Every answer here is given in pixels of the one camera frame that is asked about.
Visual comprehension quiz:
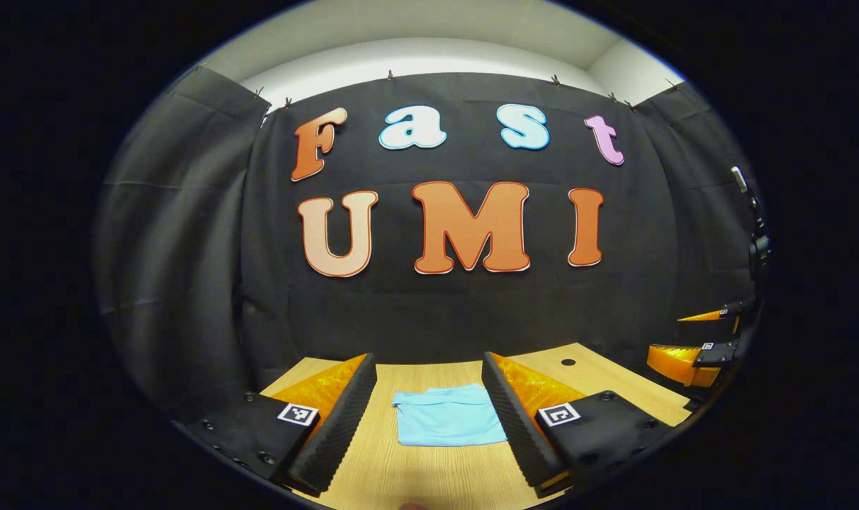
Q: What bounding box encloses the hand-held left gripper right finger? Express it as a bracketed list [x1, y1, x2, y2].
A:
[481, 351, 690, 499]

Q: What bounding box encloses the light blue polo T-shirt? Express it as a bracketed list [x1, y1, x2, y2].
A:
[392, 383, 509, 448]

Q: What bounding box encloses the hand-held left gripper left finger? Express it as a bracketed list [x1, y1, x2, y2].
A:
[171, 353, 378, 497]

